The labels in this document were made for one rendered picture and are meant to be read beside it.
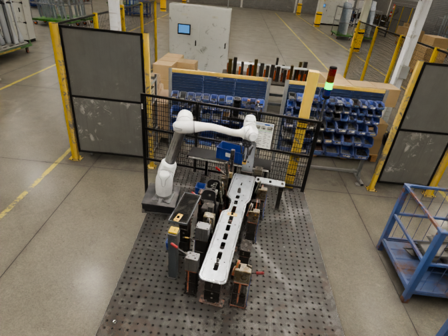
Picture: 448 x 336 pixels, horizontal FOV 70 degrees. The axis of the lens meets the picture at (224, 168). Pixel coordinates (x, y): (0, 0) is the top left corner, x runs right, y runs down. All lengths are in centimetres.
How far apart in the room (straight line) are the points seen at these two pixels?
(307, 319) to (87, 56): 405
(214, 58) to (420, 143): 587
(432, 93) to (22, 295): 529
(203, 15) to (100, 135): 507
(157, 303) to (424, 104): 423
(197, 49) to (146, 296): 771
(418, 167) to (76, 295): 487
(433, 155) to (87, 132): 517
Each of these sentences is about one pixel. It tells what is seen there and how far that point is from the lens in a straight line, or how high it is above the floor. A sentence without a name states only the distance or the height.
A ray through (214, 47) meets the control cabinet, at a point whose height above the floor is 105.
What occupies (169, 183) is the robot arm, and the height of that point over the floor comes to 101.
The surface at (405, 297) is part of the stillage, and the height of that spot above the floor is 9.
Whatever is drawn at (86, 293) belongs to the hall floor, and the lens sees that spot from 352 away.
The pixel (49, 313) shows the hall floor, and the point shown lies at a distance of 348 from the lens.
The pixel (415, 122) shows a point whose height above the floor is 118.
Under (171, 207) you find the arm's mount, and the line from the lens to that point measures 307.
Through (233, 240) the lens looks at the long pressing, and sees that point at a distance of 247.
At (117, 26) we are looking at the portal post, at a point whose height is 174.
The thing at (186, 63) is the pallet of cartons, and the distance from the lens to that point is 727.
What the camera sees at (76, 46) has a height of 174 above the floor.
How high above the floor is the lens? 268
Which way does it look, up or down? 31 degrees down
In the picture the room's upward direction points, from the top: 6 degrees clockwise
